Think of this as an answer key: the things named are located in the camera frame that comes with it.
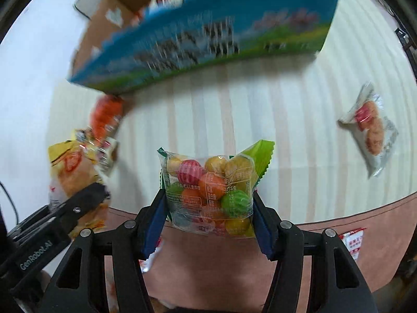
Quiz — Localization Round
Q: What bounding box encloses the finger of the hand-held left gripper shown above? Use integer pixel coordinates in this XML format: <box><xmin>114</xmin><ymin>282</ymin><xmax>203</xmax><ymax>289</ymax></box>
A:
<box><xmin>49</xmin><ymin>182</ymin><xmax>110</xmax><ymax>236</ymax></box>

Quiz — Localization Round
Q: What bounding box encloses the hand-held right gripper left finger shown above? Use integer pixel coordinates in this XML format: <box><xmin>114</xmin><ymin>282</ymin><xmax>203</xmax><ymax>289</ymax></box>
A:
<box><xmin>42</xmin><ymin>187</ymin><xmax>170</xmax><ymax>313</ymax></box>

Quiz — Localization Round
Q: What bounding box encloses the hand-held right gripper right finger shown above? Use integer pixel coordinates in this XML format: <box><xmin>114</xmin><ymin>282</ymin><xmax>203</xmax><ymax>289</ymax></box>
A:
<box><xmin>252</xmin><ymin>191</ymin><xmax>378</xmax><ymax>313</ymax></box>

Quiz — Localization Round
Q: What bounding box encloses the yellow snack bag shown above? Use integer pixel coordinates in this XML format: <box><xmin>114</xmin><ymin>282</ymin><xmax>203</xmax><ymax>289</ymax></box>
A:
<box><xmin>47</xmin><ymin>139</ymin><xmax>109</xmax><ymax>230</ymax></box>

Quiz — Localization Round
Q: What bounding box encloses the clear fruit candy bag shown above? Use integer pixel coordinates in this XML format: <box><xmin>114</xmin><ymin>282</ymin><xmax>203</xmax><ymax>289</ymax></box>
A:
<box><xmin>157</xmin><ymin>140</ymin><xmax>276</xmax><ymax>238</ymax></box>

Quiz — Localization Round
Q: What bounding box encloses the orange chip packet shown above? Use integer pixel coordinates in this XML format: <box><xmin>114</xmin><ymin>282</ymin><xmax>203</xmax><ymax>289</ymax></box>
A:
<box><xmin>89</xmin><ymin>94</ymin><xmax>124</xmax><ymax>141</ymax></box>

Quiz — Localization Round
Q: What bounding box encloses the cardboard box with blue print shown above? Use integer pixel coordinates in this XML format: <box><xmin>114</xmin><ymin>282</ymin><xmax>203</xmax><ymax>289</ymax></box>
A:
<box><xmin>67</xmin><ymin>0</ymin><xmax>341</xmax><ymax>93</ymax></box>

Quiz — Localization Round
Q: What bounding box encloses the white red-edged snack packet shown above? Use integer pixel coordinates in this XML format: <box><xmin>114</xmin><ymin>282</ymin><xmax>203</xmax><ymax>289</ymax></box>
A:
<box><xmin>140</xmin><ymin>238</ymin><xmax>165</xmax><ymax>273</ymax></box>

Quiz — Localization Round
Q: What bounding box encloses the colourful crinkled snack packet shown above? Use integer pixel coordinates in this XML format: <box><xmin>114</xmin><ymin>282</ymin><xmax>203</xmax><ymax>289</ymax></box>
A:
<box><xmin>74</xmin><ymin>127</ymin><xmax>119</xmax><ymax>178</ymax></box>

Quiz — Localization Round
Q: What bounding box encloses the red white striped snack packet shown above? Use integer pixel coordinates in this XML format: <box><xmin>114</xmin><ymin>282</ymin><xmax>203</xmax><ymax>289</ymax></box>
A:
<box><xmin>339</xmin><ymin>227</ymin><xmax>367</xmax><ymax>261</ymax></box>

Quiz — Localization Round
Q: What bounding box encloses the cream striped bedsheet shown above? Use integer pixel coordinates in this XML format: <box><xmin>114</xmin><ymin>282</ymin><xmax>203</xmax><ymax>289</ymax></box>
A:
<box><xmin>46</xmin><ymin>0</ymin><xmax>417</xmax><ymax>232</ymax></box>

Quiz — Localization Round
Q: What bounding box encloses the clear pastry packet red label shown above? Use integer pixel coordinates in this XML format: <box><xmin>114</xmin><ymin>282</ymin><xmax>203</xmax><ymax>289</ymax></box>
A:
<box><xmin>337</xmin><ymin>81</ymin><xmax>400</xmax><ymax>179</ymax></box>

